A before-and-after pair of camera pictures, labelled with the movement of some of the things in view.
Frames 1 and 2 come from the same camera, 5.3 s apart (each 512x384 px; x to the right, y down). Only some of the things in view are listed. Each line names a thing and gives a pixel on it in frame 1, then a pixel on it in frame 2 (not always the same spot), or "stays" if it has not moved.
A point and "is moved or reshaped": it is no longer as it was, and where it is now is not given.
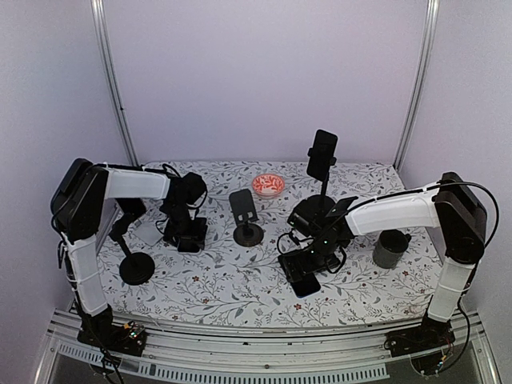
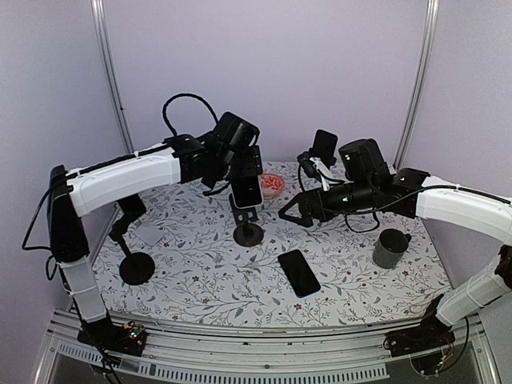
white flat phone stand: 148,232 stays
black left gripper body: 180,225 -> 236,168
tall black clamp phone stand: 317,207 is moved or reshaped
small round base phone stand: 246,234 stays
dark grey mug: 390,247 stays
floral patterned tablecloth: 264,244 stays
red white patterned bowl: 268,186 stays
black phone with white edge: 188,245 -> 246,191
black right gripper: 305,266 -> 305,200
